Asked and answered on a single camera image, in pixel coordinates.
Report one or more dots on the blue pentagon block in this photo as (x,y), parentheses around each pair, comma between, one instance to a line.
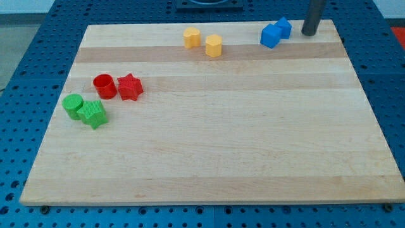
(285,27)

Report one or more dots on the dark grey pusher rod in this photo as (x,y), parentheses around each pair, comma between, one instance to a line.
(313,17)

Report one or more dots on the blue cube block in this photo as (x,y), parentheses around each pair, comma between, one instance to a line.
(270,36)

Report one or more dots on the wooden board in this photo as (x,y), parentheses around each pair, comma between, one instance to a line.
(288,125)

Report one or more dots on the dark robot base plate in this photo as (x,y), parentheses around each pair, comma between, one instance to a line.
(182,5)

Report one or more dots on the yellow hexagon block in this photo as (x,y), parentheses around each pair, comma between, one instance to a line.
(213,45)

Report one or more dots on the yellow heart block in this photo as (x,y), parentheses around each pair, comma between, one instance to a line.
(192,37)

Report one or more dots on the red cylinder block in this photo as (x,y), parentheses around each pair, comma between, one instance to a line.
(105,86)

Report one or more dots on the green cylinder block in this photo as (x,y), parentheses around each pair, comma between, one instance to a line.
(71,104)

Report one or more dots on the red star block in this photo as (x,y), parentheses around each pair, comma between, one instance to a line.
(130,87)

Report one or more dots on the green star block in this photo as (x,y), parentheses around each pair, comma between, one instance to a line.
(93,113)

